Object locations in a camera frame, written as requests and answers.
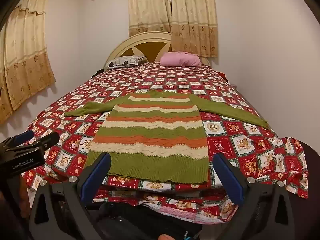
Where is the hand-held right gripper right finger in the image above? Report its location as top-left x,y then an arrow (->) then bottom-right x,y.
213,153 -> 296,240

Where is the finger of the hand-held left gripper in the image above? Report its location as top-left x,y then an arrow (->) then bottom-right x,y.
5,132 -> 60,153
0,130 -> 34,151

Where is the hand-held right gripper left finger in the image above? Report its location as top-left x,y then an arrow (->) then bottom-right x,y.
28,152 -> 112,240

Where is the green orange striped knit sweater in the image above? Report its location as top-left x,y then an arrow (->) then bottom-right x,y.
64,90 -> 269,183

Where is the red printed patchwork blanket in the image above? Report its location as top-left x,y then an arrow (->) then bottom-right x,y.
19,61 -> 309,224

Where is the beige patterned side curtain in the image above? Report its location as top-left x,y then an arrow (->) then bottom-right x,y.
0,0 -> 56,124

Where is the white printed pillow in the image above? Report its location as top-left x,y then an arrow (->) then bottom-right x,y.
104,55 -> 147,70

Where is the pink pillow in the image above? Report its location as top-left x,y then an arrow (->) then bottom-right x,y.
160,52 -> 202,67

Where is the cream wooden headboard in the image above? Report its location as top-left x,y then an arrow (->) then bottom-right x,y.
104,31 -> 210,67

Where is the beige patterned curtain panel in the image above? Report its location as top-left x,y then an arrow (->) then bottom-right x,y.
170,0 -> 218,58
127,0 -> 173,37

